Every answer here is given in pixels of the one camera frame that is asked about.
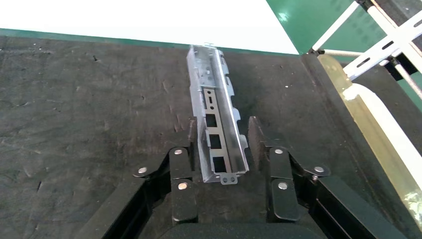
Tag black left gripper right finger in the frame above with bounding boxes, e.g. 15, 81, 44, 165
247, 116, 331, 223

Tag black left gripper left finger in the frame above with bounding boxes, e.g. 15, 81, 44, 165
132, 119, 199, 224

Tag black container tray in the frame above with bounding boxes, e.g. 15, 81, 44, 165
0, 28, 422, 239

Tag grey slotted metal shelf rack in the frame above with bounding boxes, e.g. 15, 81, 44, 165
342, 11, 422, 82

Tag silver metal channel part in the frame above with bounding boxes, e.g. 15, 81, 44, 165
186, 42, 250, 186

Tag white tube folding cart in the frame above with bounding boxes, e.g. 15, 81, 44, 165
310, 0, 422, 101

